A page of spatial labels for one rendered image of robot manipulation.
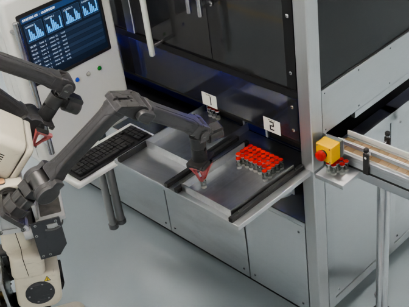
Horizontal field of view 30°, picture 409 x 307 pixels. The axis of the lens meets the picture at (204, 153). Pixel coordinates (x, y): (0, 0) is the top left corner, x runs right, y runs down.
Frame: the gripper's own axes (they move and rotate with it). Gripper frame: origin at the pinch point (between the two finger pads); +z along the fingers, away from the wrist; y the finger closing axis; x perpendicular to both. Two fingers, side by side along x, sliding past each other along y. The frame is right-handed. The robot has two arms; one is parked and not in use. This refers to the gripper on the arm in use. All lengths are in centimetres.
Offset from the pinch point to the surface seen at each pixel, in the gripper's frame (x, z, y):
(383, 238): -60, 35, 31
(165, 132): 33.0, 3.8, 25.4
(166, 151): 24.1, 2.6, 12.2
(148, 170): 26.7, 5.3, 2.0
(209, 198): -7.7, 0.8, -8.6
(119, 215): 76, 70, 33
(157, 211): 65, 77, 50
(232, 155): -1.3, 3.8, 21.1
